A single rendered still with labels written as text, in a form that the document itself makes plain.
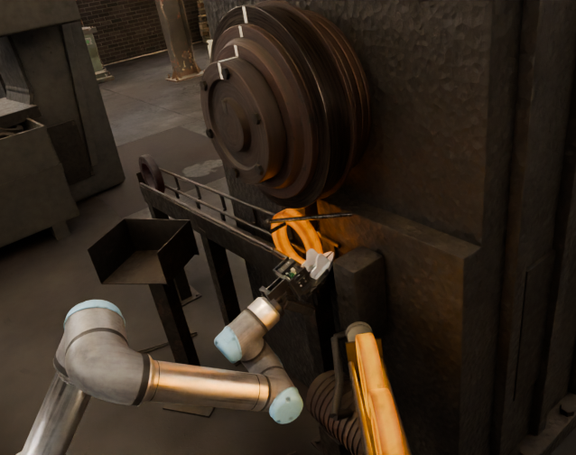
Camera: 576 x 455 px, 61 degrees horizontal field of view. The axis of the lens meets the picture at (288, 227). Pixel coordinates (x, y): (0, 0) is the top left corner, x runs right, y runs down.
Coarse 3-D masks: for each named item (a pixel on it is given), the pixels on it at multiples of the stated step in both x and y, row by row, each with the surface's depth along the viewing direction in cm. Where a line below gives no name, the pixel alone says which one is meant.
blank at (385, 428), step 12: (372, 396) 79; (384, 396) 78; (372, 408) 79; (384, 408) 76; (372, 420) 83; (384, 420) 74; (396, 420) 74; (384, 432) 73; (396, 432) 73; (384, 444) 73; (396, 444) 73
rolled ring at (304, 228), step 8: (280, 216) 131; (288, 216) 128; (296, 216) 127; (272, 224) 136; (288, 224) 129; (296, 224) 126; (304, 224) 125; (280, 232) 137; (304, 232) 125; (312, 232) 125; (280, 240) 138; (288, 240) 139; (304, 240) 126; (312, 240) 125; (280, 248) 138; (288, 248) 139; (312, 248) 125; (320, 248) 126; (296, 256) 138
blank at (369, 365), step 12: (360, 336) 94; (372, 336) 93; (360, 348) 90; (372, 348) 90; (360, 360) 92; (372, 360) 88; (360, 372) 98; (372, 372) 87; (372, 384) 87; (384, 384) 87
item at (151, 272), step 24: (120, 240) 170; (144, 240) 174; (168, 240) 170; (192, 240) 165; (96, 264) 159; (120, 264) 170; (144, 264) 167; (168, 264) 152; (168, 288) 166; (168, 312) 169; (168, 336) 176; (192, 360) 182; (168, 408) 187; (192, 408) 185
